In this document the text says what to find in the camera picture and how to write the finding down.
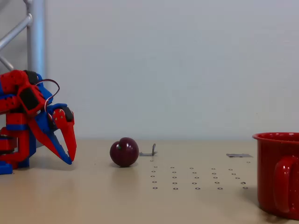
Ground dark red plum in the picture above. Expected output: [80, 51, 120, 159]
[109, 137, 140, 168]

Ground silver diagonal brace tube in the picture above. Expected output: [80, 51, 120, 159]
[0, 55, 15, 72]
[0, 13, 33, 51]

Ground flat grey metal plate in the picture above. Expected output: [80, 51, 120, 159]
[226, 153, 254, 158]

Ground red enamel mug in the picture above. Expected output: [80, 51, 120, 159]
[252, 132, 299, 221]

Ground red white gripper servo cable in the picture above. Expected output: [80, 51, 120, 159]
[35, 78, 60, 112]

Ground silver metal frame post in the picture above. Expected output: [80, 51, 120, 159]
[27, 0, 49, 149]

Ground small metal bracket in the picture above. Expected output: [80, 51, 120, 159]
[139, 143, 158, 157]

